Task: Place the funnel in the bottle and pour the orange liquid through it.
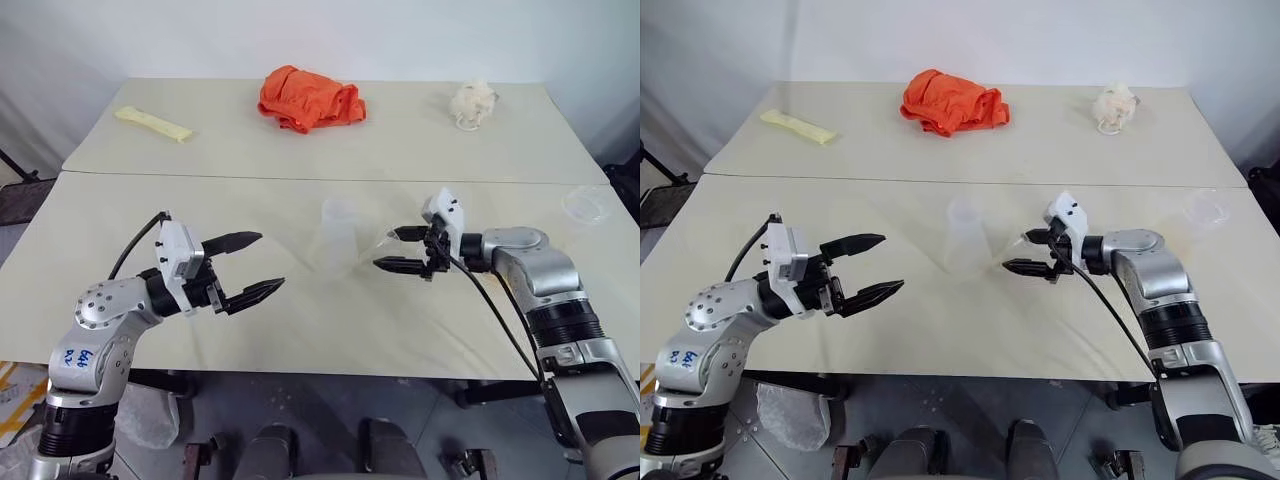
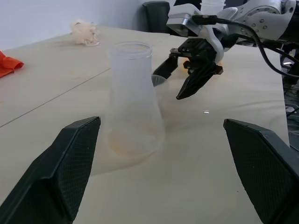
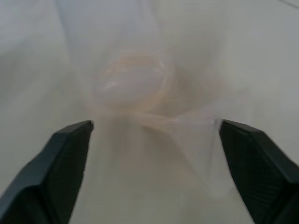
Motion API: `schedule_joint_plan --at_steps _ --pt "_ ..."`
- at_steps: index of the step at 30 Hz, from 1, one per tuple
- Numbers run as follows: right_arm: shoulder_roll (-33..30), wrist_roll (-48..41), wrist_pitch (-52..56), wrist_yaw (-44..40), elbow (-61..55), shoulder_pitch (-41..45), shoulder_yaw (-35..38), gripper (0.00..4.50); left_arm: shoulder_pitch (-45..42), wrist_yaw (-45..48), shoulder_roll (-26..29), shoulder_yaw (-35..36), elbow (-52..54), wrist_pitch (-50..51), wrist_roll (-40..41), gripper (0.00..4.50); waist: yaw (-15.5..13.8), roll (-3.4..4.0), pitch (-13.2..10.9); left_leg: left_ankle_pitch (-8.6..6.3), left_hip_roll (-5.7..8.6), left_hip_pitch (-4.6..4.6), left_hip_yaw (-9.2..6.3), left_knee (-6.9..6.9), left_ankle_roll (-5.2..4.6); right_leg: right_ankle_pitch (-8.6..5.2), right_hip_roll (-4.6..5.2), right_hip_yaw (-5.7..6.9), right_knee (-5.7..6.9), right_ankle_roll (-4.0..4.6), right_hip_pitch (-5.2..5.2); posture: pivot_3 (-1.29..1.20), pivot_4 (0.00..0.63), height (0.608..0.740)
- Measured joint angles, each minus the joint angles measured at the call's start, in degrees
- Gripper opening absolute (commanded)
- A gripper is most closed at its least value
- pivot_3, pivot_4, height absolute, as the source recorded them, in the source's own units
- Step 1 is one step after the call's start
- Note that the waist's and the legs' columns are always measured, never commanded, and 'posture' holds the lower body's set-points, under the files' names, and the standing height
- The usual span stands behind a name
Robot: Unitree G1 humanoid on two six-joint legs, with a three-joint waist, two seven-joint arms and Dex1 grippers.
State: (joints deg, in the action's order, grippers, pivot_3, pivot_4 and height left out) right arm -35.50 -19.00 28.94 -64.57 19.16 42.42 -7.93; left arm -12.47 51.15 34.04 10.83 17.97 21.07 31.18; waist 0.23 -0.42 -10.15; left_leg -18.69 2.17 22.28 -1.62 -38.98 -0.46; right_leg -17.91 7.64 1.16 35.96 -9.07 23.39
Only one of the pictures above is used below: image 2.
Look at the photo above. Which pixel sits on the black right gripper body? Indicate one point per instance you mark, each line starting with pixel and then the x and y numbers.
pixel 198 51

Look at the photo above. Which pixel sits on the black chair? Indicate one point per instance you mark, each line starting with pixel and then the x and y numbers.
pixel 156 15

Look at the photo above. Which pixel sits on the dark robot body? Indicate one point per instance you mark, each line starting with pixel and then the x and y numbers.
pixel 292 58

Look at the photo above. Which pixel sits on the white threaded-neck plastic bottle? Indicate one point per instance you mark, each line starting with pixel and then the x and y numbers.
pixel 212 5

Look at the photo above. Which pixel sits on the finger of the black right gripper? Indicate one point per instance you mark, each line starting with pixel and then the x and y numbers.
pixel 195 84
pixel 164 68

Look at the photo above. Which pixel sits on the translucent conical plastic bottle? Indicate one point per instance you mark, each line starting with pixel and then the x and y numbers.
pixel 133 93

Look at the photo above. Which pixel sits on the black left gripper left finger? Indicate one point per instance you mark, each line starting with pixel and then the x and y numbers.
pixel 46 177

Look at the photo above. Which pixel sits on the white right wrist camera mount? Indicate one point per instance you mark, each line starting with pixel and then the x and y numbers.
pixel 180 21

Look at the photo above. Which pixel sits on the orange cloth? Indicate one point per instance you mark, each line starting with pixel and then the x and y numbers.
pixel 8 64

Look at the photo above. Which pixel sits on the clear plastic funnel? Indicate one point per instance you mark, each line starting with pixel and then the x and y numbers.
pixel 157 81

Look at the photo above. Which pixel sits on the crumpled stained tissue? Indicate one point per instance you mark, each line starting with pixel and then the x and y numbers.
pixel 83 32

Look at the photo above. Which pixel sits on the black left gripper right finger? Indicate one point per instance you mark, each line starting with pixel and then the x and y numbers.
pixel 266 172

